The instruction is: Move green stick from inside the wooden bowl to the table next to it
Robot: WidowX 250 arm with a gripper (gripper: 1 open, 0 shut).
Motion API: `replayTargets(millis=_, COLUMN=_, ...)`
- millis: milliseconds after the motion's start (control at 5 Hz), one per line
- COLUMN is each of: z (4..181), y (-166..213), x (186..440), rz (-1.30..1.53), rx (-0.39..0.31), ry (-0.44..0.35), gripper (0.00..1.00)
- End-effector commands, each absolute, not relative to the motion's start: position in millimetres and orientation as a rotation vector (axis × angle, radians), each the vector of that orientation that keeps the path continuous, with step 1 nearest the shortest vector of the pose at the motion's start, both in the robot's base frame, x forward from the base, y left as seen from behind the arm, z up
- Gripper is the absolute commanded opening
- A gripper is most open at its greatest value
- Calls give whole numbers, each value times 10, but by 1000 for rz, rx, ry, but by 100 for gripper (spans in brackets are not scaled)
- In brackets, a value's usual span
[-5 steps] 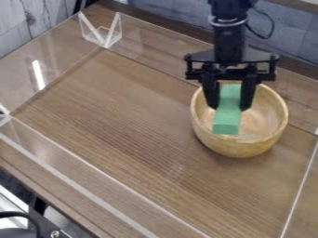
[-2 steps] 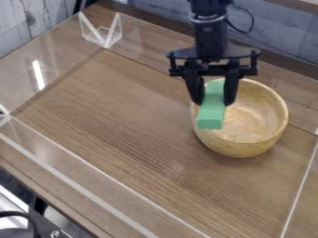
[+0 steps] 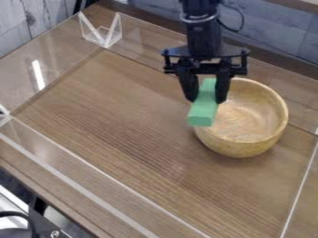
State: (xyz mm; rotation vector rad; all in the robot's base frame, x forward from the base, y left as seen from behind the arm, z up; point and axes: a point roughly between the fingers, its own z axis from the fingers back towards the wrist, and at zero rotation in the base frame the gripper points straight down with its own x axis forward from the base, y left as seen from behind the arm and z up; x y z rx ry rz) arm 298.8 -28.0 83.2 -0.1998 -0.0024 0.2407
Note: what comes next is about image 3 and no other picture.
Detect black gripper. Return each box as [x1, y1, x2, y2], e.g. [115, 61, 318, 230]
[161, 19, 249, 104]

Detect green rectangular stick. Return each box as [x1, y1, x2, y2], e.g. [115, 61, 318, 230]
[187, 78, 219, 126]

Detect wooden bowl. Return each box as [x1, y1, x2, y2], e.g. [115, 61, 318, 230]
[193, 78, 290, 158]

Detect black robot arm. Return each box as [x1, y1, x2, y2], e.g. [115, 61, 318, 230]
[161, 0, 249, 104]

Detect black table leg clamp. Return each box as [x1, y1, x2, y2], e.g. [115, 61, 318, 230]
[28, 196, 73, 238]

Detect clear acrylic corner bracket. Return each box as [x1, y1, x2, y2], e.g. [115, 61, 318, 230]
[78, 12, 121, 48]

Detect black cable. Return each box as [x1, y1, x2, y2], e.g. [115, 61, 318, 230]
[0, 210, 32, 238]

